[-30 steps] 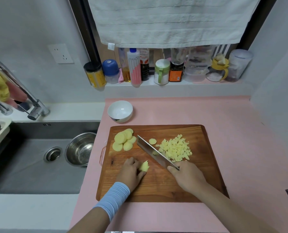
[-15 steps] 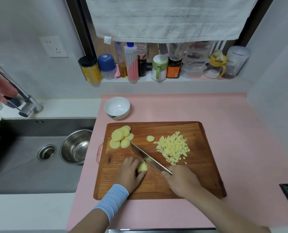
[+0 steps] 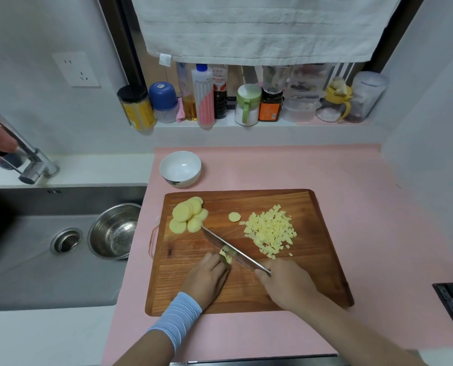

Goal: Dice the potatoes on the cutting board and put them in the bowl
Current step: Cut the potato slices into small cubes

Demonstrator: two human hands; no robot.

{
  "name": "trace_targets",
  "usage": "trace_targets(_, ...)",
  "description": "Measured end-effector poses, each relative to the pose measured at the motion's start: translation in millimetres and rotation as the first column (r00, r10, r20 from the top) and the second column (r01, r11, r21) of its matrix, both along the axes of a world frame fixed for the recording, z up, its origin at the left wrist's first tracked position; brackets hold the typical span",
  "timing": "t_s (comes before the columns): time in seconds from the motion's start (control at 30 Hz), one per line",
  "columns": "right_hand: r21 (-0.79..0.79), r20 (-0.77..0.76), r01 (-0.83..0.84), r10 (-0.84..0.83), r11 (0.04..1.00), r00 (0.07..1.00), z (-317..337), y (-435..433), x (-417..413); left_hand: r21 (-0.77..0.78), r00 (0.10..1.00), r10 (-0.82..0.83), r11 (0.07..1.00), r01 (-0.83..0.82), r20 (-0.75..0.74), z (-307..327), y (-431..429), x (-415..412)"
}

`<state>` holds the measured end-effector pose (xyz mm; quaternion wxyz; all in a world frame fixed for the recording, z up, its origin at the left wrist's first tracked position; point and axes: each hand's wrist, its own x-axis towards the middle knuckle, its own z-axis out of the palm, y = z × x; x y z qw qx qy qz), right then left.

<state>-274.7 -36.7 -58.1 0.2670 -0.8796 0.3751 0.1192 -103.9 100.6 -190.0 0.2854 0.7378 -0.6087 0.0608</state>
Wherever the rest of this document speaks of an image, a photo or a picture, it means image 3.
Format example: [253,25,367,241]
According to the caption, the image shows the white wall socket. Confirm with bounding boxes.
[51,52,100,88]

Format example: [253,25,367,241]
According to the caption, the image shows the person's right hand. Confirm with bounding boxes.
[255,258,321,313]

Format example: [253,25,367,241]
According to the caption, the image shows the ginger piece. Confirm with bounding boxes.
[331,76,349,96]

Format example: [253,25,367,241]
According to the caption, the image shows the wooden cutting board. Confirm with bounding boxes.
[145,189,355,317]

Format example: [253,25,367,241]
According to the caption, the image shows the brown jar orange label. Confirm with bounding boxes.
[258,87,284,123]

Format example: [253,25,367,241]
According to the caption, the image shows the stack of clear plastic boxes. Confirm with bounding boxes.
[280,64,335,123]

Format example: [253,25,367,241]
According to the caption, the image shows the white ceramic bowl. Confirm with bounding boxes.
[159,150,202,188]

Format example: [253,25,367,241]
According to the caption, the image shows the person's left hand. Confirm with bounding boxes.
[180,252,232,311]

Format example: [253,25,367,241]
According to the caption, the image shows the clear cooking oil bottle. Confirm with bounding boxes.
[176,62,197,121]

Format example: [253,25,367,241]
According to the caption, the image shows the clear glass grinder jar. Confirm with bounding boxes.
[262,65,291,94]

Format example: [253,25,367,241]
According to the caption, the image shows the glass jar yellow lid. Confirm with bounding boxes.
[316,82,353,123]

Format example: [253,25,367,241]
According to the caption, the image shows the white pink bottle blue cap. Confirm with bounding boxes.
[191,63,215,129]

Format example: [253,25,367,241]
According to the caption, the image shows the pile of diced potato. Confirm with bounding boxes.
[239,204,298,260]

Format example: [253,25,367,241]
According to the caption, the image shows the stack of potato slices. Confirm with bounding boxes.
[169,196,209,235]

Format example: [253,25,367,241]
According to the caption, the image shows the stainless steel sink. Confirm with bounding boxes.
[0,185,148,312]

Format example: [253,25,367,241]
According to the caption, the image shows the clear plastic lidded canister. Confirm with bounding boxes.
[344,71,388,124]

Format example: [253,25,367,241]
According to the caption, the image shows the blue lid plastic container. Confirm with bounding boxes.
[149,82,180,124]

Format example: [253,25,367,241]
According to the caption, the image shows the light blue wrist sleeve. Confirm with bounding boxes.
[148,292,203,354]

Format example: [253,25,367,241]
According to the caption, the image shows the person's left forearm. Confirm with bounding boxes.
[114,292,203,366]

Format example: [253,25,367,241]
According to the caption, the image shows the round sink drain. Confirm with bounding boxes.
[50,227,83,254]

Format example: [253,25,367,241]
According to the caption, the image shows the dark sauce bottle red label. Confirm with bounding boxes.
[212,65,229,119]

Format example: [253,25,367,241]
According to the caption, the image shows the steel kitchen faucet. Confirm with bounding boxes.
[0,97,60,186]

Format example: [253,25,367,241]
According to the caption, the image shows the person's right forearm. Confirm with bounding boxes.
[287,290,429,366]

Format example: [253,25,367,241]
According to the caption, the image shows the pink counter mat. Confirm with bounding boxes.
[101,144,453,366]

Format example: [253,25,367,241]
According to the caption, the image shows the white jar green lid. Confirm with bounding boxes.
[235,84,262,127]

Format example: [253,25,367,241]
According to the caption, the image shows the yellow label jar black lid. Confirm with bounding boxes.
[117,84,157,132]

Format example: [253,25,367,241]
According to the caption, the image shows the steel kitchen knife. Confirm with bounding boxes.
[201,226,273,278]

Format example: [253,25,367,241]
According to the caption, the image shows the white hanging towel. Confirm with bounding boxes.
[130,0,403,67]

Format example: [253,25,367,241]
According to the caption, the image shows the stainless steel bowl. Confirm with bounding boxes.
[87,203,142,260]

